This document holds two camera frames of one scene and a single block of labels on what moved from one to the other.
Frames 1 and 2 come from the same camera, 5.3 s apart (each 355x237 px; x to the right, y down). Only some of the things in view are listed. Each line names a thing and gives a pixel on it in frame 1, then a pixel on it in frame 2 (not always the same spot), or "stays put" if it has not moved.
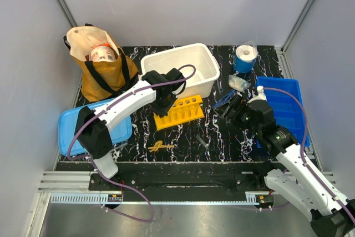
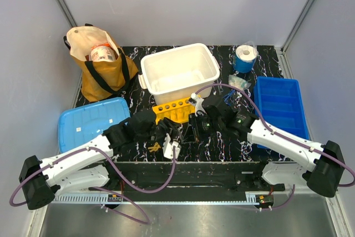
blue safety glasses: (224, 100) stays put
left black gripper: (163, 111) → (170, 127)
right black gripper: (237, 102) → (195, 120)
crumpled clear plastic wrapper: (237, 83) stays put
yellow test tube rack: (183, 110) stays put
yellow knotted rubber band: (157, 145) stays put
